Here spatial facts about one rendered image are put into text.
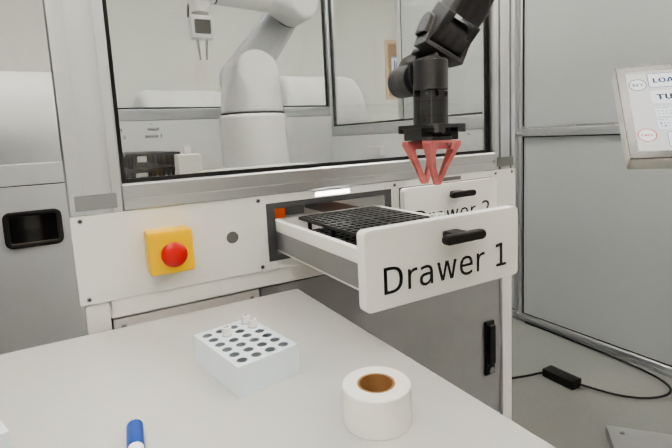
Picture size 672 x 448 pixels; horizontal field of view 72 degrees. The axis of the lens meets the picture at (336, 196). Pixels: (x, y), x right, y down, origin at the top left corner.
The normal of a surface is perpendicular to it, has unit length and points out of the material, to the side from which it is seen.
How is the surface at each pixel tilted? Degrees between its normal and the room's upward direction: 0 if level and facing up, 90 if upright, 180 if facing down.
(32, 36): 90
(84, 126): 90
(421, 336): 90
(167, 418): 0
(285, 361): 90
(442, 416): 0
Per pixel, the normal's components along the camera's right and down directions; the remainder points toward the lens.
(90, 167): 0.49, 0.09
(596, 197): -0.87, 0.11
